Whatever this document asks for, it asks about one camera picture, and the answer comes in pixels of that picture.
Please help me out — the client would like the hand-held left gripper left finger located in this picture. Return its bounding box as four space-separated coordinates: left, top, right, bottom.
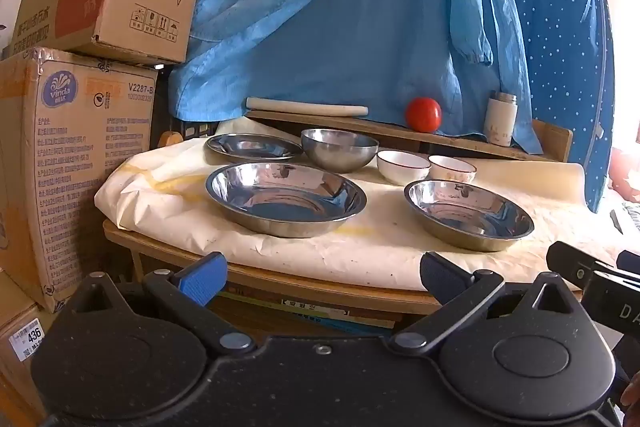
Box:
62 252 256 355

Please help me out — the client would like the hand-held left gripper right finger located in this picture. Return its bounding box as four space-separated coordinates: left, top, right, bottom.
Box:
389 251 583 355

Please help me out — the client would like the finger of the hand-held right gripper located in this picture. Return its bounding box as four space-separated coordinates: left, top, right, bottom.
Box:
617 251 640 280
546 241 618 283

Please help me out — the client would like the large steel bowl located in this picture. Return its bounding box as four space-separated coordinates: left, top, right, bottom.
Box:
205 162 367 239

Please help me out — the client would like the white bowl with red rim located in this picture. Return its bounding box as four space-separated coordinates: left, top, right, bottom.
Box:
428 155 477 184
376 150 432 186

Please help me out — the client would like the shallow steel plate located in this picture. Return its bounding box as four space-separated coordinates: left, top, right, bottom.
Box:
206 133 304 164

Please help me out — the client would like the person's right hand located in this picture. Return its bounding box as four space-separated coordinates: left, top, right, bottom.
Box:
622 369 640 427

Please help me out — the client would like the cream paper table cover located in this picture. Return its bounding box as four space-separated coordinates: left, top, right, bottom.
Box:
95 119 586 293

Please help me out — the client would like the red patterned cloth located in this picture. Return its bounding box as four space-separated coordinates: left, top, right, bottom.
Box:
610 147 640 204

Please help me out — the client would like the black crate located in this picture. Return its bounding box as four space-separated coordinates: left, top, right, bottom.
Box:
157 114 221 148

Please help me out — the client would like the white tumbler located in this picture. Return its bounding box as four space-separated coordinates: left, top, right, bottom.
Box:
483 91 518 148

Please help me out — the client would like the wooden board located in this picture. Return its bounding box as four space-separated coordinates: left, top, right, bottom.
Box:
245 109 573 162

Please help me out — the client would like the red tomato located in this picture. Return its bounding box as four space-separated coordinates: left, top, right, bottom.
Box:
405 97 443 132

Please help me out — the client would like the large printed cardboard box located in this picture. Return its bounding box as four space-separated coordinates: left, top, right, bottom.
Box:
0 47 158 314

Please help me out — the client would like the cardboard box with white label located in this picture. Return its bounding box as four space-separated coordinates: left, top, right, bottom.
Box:
0 269 63 418

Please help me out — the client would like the white rolling pin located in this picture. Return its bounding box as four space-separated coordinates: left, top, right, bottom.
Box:
245 97 369 116

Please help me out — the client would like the blue dotted cloth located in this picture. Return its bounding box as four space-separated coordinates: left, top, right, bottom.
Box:
465 0 616 214

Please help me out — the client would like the blue garment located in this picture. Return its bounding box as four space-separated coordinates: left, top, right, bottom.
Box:
167 0 543 155

